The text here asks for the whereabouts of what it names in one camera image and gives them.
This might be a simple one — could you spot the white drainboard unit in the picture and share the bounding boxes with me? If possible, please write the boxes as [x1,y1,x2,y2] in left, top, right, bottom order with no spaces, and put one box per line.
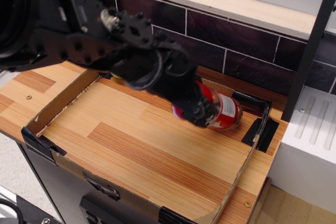
[269,87,335,212]

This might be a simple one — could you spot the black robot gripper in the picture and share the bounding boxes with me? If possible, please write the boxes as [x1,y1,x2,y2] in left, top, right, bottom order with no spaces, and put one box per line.
[110,46,218,127]

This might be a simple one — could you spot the black panel under table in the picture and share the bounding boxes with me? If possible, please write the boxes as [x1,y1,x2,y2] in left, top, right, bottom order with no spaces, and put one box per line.
[79,197,149,223]

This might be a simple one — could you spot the green toy apple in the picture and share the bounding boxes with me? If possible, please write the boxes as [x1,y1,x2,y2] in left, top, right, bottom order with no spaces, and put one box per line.
[110,72,122,79]

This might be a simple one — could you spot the taped cardboard fence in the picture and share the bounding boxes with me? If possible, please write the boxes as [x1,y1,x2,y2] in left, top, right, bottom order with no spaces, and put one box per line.
[22,71,278,223]

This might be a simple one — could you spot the red lidded spice bottle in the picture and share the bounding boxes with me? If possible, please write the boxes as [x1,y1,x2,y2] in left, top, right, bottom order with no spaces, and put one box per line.
[172,81,243,130]

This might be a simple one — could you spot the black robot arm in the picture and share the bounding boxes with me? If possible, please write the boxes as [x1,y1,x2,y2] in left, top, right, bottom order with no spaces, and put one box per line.
[1,0,220,127]

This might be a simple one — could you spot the black base with cable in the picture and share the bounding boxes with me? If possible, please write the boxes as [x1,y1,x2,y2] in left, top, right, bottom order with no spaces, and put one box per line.
[1,196,61,223]

